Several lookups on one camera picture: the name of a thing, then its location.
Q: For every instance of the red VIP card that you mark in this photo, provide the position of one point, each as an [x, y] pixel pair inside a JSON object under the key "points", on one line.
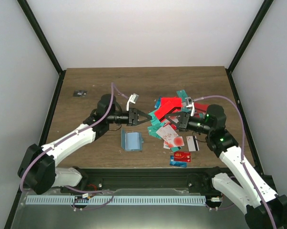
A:
{"points": [[182, 156]]}

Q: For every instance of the black VIP card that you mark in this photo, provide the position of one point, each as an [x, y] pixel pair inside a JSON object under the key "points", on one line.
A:
{"points": [[79, 93]]}

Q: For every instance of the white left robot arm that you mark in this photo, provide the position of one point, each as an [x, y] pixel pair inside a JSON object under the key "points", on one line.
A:
{"points": [[39, 168]]}

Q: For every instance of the black frame post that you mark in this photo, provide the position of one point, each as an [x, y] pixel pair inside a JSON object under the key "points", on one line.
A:
{"points": [[265, 6], [40, 34]]}

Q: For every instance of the white card pagoda print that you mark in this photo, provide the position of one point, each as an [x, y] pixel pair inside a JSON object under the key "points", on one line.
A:
{"points": [[166, 132]]}

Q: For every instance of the light blue slotted cable duct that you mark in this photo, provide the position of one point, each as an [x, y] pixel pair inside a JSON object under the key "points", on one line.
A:
{"points": [[117, 200]]}

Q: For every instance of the teal card front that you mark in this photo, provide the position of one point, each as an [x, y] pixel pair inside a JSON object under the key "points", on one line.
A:
{"points": [[155, 120]]}

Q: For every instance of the blue card holder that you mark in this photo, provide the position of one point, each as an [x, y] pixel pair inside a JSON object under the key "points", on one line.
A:
{"points": [[131, 141]]}

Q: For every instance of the teal card far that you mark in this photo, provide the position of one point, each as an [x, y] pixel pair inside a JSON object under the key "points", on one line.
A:
{"points": [[182, 94]]}

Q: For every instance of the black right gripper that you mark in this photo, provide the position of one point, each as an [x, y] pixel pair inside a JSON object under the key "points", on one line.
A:
{"points": [[184, 121]]}

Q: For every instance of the blue card front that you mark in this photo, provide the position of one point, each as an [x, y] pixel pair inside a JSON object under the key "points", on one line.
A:
{"points": [[177, 163]]}

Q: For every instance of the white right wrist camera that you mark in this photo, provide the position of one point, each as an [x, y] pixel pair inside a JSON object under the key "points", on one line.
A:
{"points": [[190, 105]]}

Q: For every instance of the red card black stripe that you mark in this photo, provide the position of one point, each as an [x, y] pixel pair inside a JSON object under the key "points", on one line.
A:
{"points": [[168, 105]]}

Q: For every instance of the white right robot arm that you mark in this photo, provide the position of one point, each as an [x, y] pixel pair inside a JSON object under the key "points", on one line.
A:
{"points": [[261, 205]]}

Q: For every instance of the black left frame post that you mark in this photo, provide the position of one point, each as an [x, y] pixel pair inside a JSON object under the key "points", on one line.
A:
{"points": [[40, 34]]}

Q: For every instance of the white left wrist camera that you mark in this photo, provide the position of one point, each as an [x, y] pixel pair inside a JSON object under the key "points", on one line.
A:
{"points": [[131, 100]]}

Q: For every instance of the white card black stripe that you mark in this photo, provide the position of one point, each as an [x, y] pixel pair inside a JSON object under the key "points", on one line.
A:
{"points": [[192, 143]]}

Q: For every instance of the white card red circle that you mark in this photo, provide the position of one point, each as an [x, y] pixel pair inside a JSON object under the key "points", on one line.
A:
{"points": [[174, 142]]}

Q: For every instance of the red card far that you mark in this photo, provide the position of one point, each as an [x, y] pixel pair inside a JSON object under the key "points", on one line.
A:
{"points": [[201, 107]]}

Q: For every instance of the teal card left pile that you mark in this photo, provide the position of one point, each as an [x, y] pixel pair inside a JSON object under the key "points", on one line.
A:
{"points": [[152, 131]]}

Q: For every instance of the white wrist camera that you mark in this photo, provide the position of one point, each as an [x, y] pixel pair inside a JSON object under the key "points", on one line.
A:
{"points": [[131, 100], [190, 105]]}

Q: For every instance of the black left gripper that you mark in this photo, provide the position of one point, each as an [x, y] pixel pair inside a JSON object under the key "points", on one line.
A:
{"points": [[134, 116]]}

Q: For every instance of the black right frame post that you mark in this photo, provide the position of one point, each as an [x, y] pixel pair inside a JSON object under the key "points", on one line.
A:
{"points": [[265, 6]]}

